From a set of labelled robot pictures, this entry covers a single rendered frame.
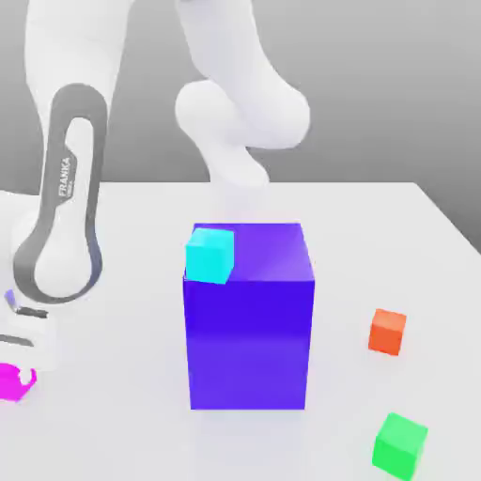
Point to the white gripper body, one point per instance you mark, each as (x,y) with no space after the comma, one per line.
(41,349)

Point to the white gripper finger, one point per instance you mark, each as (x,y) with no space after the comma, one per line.
(24,375)

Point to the small magenta cube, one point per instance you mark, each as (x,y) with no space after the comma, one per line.
(8,383)

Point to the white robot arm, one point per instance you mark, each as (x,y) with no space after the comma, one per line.
(75,56)

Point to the small cyan cube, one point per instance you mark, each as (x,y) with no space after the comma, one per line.
(209,257)

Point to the small orange cube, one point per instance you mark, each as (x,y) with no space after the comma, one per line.
(387,332)

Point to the small green cube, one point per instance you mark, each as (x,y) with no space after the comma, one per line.
(399,447)

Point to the large blue box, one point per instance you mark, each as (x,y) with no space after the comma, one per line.
(248,338)

